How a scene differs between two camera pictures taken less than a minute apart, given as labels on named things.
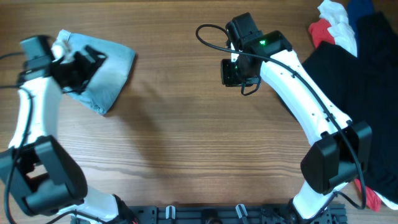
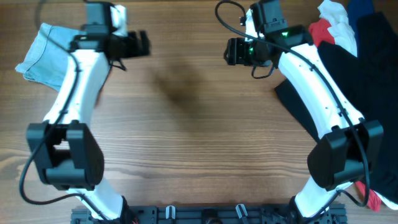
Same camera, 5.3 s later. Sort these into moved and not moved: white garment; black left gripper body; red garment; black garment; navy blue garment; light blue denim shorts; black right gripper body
Moved: black right gripper body; black left gripper body; light blue denim shorts
Not moved: black garment; navy blue garment; red garment; white garment
